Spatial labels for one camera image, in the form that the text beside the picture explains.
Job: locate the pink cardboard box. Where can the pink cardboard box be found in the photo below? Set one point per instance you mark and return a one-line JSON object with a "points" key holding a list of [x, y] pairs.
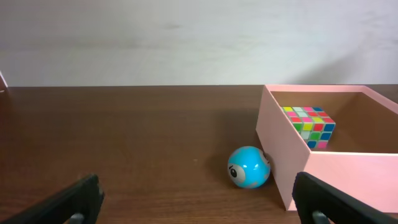
{"points": [[361, 157]]}

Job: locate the blue ball with eyes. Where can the blue ball with eyes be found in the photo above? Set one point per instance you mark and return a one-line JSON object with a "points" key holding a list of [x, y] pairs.
{"points": [[248, 167]]}

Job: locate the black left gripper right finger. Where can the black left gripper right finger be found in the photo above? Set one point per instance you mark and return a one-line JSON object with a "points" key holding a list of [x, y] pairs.
{"points": [[318, 202]]}

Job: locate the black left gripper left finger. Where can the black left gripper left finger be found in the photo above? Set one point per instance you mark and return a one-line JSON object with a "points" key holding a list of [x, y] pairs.
{"points": [[78, 203]]}

